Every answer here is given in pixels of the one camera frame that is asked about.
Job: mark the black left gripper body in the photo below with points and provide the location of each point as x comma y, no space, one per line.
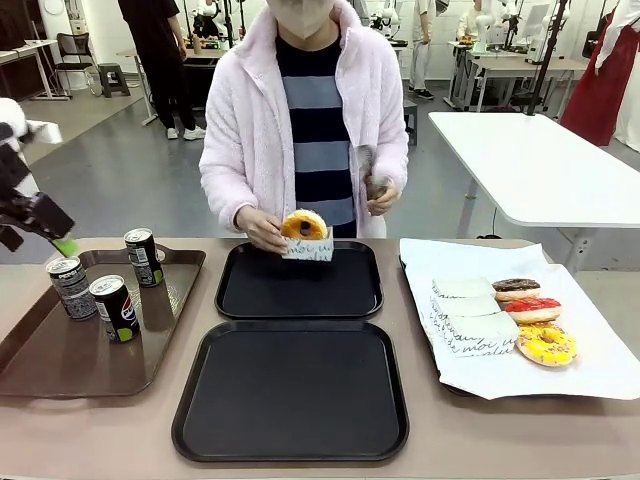
47,215

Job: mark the black patterned Pepsi can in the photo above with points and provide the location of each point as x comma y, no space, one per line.
72,290

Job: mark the black Pepsi can green base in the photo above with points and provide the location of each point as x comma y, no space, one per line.
117,312

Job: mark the orange glazed donut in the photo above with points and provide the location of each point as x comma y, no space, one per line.
295,225

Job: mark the metal serving tongs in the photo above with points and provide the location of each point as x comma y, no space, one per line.
370,165

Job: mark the chocolate glazed donut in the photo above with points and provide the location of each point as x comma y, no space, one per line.
517,289

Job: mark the red glazed donut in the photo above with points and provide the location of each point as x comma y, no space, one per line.
532,310

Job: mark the yellow sprinkled donut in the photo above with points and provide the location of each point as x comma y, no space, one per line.
547,350

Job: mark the person's left forearm pink sleeve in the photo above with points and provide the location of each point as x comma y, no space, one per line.
387,150

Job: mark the person's right forearm pink sleeve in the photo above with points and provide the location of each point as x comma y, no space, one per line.
225,185

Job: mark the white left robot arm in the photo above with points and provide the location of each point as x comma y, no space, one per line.
10,112

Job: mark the person's right hand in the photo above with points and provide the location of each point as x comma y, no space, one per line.
260,227

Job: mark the person's left hand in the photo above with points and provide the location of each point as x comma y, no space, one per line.
390,201

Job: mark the black Pepsi can barcode side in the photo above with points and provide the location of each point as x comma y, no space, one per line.
145,260

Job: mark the brown plastic tray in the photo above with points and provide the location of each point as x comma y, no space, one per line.
65,355

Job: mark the grey step stool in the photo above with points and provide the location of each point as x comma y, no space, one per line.
114,77

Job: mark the black office chair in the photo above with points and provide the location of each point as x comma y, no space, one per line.
75,55

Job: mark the white desk with metal legs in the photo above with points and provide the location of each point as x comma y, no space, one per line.
25,50

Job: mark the person in black clothes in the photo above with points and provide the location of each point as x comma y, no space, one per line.
160,60

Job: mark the person in pink fleece jacket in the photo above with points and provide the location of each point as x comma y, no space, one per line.
245,125

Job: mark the wooden desk with items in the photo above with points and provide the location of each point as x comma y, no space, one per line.
200,55

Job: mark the small black plastic tray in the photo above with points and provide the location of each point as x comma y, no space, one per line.
300,292

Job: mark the large black plastic tray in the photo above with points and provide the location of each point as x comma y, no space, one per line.
290,390

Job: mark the beige face mask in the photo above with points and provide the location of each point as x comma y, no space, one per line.
297,17

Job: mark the grey stool behind person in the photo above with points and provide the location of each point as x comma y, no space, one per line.
410,120

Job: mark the person in beige trousers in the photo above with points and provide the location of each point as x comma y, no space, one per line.
422,50

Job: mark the white folding table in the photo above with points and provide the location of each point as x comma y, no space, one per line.
540,165

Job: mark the beige workbench table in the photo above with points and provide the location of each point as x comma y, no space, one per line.
520,67

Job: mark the white paper sheet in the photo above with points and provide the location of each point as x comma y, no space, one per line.
575,325

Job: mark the person in red dress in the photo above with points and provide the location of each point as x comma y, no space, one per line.
600,80

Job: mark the black camera stand pole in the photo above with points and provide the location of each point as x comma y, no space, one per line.
547,55

